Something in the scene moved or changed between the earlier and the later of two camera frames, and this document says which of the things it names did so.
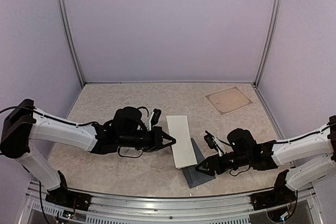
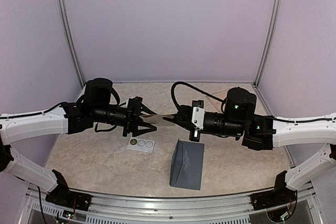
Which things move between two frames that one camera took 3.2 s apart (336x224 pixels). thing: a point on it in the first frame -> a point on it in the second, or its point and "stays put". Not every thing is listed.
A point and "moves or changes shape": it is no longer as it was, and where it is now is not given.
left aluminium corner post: (64, 25) stays put
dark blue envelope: (195, 178) moves or changes shape
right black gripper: (210, 161) -> (184, 119)
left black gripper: (157, 140) -> (133, 119)
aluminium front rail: (107, 210) stays put
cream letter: (182, 147) moves or changes shape
